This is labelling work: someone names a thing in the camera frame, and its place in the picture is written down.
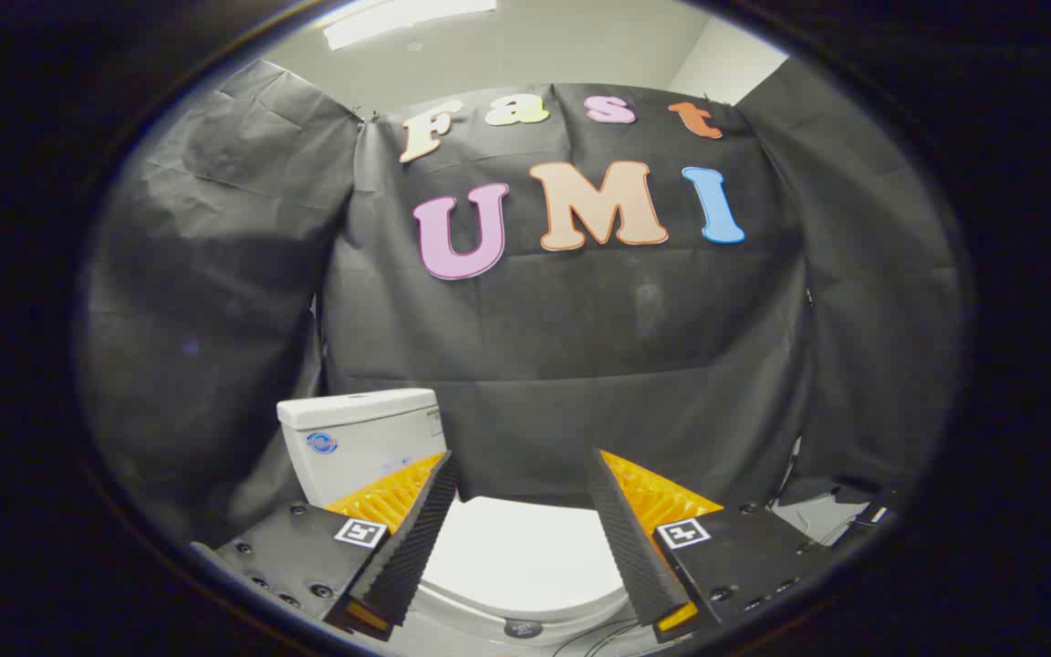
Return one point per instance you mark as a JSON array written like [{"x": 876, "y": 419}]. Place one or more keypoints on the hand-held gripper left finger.
[{"x": 411, "y": 538}]

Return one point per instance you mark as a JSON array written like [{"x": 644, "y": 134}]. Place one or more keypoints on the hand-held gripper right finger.
[{"x": 635, "y": 547}]

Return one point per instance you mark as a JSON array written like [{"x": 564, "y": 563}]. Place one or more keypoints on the white toilet lid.
[{"x": 525, "y": 552}]

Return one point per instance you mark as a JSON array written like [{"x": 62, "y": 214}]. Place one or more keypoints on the white toilet tank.
[{"x": 357, "y": 447}]

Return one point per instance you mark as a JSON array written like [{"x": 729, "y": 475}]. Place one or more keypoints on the black backdrop cloth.
[{"x": 580, "y": 338}]

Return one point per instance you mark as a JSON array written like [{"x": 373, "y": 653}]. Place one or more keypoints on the black box on floor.
[{"x": 874, "y": 513}]

